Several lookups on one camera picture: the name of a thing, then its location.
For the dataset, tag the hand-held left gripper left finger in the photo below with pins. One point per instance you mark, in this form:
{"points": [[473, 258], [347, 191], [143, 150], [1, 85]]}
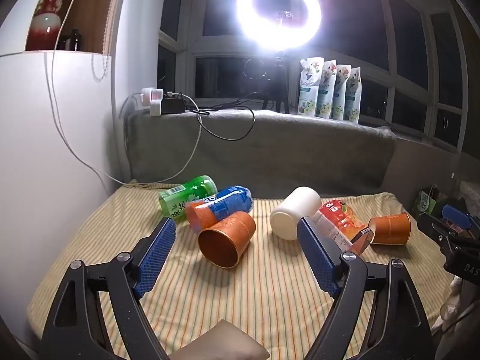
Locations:
{"points": [[157, 258]]}

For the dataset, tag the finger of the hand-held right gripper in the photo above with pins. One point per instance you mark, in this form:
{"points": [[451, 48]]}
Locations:
{"points": [[455, 214], [435, 228]]}

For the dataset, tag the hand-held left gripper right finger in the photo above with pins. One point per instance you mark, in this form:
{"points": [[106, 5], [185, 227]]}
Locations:
{"points": [[318, 258]]}

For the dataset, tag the large orange cup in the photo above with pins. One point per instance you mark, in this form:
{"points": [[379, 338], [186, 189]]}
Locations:
{"points": [[232, 234]]}

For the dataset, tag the small orange cup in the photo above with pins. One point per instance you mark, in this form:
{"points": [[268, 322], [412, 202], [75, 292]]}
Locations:
{"points": [[392, 228]]}

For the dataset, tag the white cup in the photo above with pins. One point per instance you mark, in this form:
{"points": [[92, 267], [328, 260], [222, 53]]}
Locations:
{"points": [[296, 206]]}

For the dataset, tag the green paper bag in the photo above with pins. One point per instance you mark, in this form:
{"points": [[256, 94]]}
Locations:
{"points": [[425, 201]]}

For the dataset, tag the red label plastic bottle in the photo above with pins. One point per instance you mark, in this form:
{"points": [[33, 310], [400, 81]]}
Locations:
{"points": [[337, 220]]}

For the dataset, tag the striped yellow table cloth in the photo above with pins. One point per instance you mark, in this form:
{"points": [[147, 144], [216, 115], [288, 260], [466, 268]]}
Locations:
{"points": [[262, 300]]}

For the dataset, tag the green plastic bottle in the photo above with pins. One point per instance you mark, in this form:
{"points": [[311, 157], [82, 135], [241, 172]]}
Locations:
{"points": [[187, 195]]}

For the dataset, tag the blue and orange plastic bottle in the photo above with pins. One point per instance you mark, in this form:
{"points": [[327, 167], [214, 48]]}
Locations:
{"points": [[228, 204]]}

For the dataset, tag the beige cushion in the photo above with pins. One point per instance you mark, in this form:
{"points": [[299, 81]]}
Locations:
{"points": [[221, 341]]}

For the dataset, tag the grey blanket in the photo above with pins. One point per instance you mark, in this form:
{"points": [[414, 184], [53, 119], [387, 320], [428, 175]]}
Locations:
{"points": [[281, 150]]}

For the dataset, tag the white power strip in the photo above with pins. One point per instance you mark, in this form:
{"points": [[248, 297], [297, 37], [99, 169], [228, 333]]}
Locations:
{"points": [[155, 109]]}

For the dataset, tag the white cabinet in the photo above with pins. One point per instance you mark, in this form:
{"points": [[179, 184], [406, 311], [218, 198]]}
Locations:
{"points": [[45, 157]]}

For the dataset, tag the floral refill pouch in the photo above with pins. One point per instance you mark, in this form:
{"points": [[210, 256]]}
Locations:
{"points": [[353, 99], [309, 86], [340, 97], [327, 93]]}

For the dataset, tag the black power adapter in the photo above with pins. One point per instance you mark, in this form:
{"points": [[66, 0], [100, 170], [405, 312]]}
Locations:
{"points": [[173, 105]]}

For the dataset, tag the white charger plug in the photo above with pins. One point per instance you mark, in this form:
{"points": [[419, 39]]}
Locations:
{"points": [[152, 95]]}

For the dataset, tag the black tripod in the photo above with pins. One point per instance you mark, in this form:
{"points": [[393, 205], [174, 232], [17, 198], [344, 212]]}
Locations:
{"points": [[278, 82]]}

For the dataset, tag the dark glass bottle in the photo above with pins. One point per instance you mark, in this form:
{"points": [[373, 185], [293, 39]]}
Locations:
{"points": [[75, 41]]}

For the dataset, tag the red and white vase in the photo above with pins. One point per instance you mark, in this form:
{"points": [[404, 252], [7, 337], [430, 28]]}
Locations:
{"points": [[47, 26]]}

